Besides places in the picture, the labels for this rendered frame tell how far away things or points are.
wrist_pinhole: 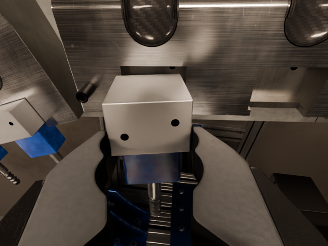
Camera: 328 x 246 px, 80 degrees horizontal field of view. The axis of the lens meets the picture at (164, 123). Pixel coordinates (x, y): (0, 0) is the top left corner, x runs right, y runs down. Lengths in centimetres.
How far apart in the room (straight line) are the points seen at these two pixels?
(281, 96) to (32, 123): 27
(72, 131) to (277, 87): 144
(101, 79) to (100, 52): 2
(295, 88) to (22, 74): 27
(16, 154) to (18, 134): 175
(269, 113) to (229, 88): 15
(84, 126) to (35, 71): 124
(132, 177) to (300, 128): 142
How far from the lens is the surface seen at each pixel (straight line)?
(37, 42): 25
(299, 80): 22
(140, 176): 16
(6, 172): 40
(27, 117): 27
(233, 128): 107
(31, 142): 30
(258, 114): 31
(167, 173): 16
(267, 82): 21
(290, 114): 33
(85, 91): 17
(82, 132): 152
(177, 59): 16
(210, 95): 17
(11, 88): 28
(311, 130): 157
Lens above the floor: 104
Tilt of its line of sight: 53 degrees down
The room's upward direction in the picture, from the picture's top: 173 degrees counter-clockwise
